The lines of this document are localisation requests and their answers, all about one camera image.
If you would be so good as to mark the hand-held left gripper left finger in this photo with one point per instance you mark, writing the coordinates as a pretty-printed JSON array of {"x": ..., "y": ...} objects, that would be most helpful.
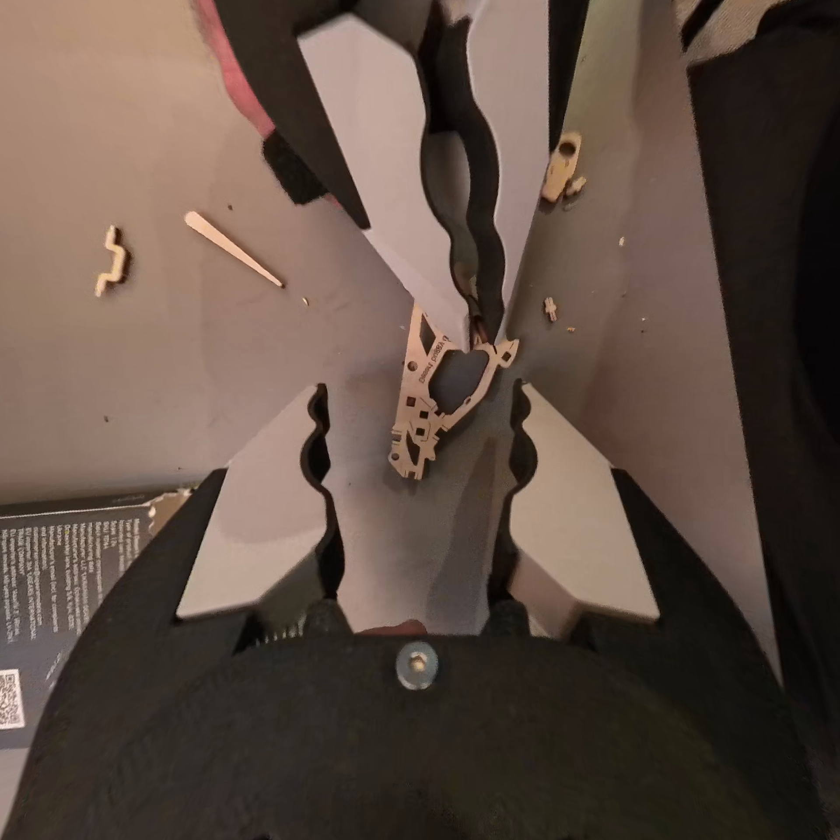
[{"x": 262, "y": 512}]

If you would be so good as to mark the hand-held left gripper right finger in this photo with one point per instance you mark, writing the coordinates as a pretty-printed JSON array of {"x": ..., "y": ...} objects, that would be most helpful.
[{"x": 577, "y": 525}]

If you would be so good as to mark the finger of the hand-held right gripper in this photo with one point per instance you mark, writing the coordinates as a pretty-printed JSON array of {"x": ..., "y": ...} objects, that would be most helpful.
[
  {"x": 518, "y": 131},
  {"x": 374, "y": 131}
]

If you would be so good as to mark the wooden model frame with cutouts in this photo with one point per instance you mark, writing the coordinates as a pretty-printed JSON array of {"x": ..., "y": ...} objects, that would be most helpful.
[{"x": 420, "y": 407}]

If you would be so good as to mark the slotted wooden link piece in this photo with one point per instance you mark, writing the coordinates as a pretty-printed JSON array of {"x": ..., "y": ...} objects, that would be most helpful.
[{"x": 558, "y": 170}]

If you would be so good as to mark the person's right hand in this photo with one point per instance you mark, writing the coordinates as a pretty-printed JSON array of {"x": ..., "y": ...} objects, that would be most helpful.
[{"x": 229, "y": 59}]

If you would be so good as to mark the tiny wooden cross piece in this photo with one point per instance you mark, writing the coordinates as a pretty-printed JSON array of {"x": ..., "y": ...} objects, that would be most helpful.
[{"x": 575, "y": 186}]

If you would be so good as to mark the tapered wooden pointer piece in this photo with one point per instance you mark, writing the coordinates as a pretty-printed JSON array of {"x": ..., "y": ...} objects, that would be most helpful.
[{"x": 226, "y": 246}]

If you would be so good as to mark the small wooden cross peg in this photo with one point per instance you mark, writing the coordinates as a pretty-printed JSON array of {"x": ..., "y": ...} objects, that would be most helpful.
[{"x": 551, "y": 308}]

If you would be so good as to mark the torn black printed box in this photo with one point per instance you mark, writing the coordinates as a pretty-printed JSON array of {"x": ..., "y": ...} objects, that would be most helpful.
[{"x": 59, "y": 577}]

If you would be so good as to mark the person's dark clothing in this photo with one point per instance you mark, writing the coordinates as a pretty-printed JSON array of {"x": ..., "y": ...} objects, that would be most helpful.
[{"x": 781, "y": 394}]

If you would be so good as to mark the stepped wooden bracket piece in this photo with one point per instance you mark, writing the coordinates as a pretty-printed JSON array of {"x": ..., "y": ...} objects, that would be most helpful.
[{"x": 113, "y": 262}]

